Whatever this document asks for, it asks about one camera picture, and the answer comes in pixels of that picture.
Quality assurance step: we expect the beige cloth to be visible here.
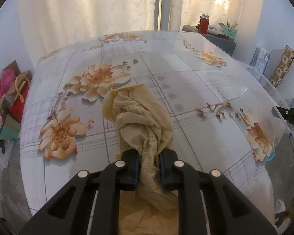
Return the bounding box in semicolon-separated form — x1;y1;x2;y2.
102;84;178;234

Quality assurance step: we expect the blue plastic trash basket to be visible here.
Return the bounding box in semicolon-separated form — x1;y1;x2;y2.
264;149;276;162

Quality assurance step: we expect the orange patterned roll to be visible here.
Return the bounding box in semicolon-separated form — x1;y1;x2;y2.
270;45;294;88

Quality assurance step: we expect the blue white patterned box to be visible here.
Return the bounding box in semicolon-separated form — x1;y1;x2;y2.
250;46;271;80

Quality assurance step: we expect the floral plastic tablecloth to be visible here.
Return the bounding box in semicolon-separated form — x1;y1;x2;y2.
20;31;292;216

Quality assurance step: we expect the grey cabinet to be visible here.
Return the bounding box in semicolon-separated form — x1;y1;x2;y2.
182;25;236;56

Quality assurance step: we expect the teal utensil holder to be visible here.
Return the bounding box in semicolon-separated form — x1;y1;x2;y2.
219;19;238;41

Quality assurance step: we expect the red thermos bottle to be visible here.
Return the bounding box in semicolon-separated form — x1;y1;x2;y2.
199;14;209;34

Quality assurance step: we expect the red gift bag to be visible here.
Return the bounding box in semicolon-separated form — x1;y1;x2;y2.
10;75;31;123

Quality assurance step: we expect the pink fluffy item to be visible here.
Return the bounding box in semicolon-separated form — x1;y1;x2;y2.
0;69;16;99

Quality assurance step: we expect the cream patterned curtain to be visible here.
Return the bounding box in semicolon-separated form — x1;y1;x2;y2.
17;0;263;64

